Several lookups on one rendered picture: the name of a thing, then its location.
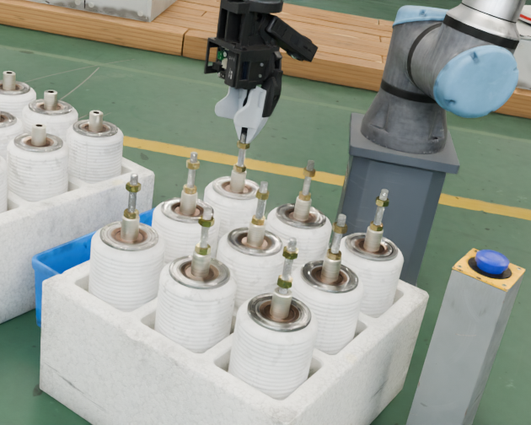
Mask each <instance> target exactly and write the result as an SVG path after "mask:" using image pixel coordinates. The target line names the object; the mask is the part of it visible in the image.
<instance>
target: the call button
mask: <svg viewBox="0 0 531 425"><path fill-rule="evenodd" d="M475 261H476V262H477V266H478V267H479V269H481V270H482V271H484V272H488V273H491V274H501V273H503V271H505V270H506V269H507V268H508V266H509V260H508V259H507V258H506V257H505V256H504V255H503V254H501V253H499V252H497V251H494V250H479V251H478V252H477V253H476V256H475Z"/></svg>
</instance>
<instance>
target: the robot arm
mask: <svg viewBox="0 0 531 425"><path fill-rule="evenodd" d="M283 3H284V1H283V0H221V2H220V9H219V16H218V24H217V37H208V39H207V46H206V60H205V67H204V73H205V74H208V73H217V75H218V77H220V78H222V79H225V80H224V83H225V84H226V85H228V86H229V89H228V94H227V96H226V97H225V98H223V99H222V100H220V101H219V102H217V104H216V106H215V113H216V115H217V116H221V117H225V118H229V119H233V122H234V125H235V129H236V132H237V135H238V138H239V140H241V134H242V133H246V138H245V143H251V142H252V141H253V140H254V139H255V137H256V136H257V135H258V134H259V133H260V131H261V129H262V128H263V127H264V125H265V124H266V122H267V120H268V118H269V116H271V114H272V112H273V110H274V109H275V107H276V104H277V102H278V100H279V98H280V95H281V91H282V74H283V71H282V54H281V53H280V47H281V48H282V49H283V50H284V51H286V53H287V54H288V55H289V56H290V57H292V58H293V59H296V60H299V61H301V62H302V61H303V60H304V61H308V62H311V61H312V60H313V58H314V55H315V53H316V51H317V50H318V47H317V46H316V45H315V44H314V43H312V41H311V40H310V39H309V38H308V37H306V36H305V35H301V34H300V33H299V32H297V31H296V30H295V29H294V28H293V27H291V26H290V25H289V24H287V23H286V22H284V21H283V20H282V19H280V18H279V17H277V16H276V15H273V14H271V13H280V12H282V8H283ZM525 3H526V0H463V1H462V2H461V3H460V4H459V5H458V7H456V8H452V9H450V10H447V9H441V8H429V7H422V6H411V5H406V6H403V7H401V8H400V9H399V10H398V12H397V15H396V18H395V22H394V23H393V26H392V28H393V32H392V35H391V40H390V43H389V50H388V55H387V58H386V63H385V66H384V70H383V77H382V81H381V85H380V89H379V91H378V93H377V95H376V96H375V98H374V100H373V102H372V104H371V105H370V106H369V108H368V110H367V112H366V114H365V115H364V117H363V119H362V126H361V133H362V135H363V136H364V137H365V138H367V139H368V140H370V141H372V142H373V143H376V144H378V145H380V146H383V147H385V148H390V149H393V150H396V151H400V152H404V153H415V154H433V153H439V152H441V151H443V150H444V148H445V145H446V141H447V138H448V127H447V113H446V110H447V111H450V112H452V113H454V114H455V115H456V116H461V117H464V118H478V117H482V116H486V115H487V114H489V113H491V112H492V111H495V110H497V109H499V108H500V107H501V106H503V105H504V104H505V103H506V102H507V101H508V99H509V98H510V97H511V95H512V93H513V91H514V90H515V88H516V86H517V83H518V74H519V71H518V69H517V65H518V64H517V62H516V59H515V57H514V56H513V54H514V52H515V50H516V49H517V46H518V43H519V41H520V39H521V37H520V34H519V33H518V29H517V21H518V18H519V16H520V13H521V12H522V10H523V6H524V4H525ZM212 47H217V57H216V61H215V62H213V63H212V65H209V66H208V60H209V53H210V48H212ZM259 84H261V87H258V86H256V85H259Z"/></svg>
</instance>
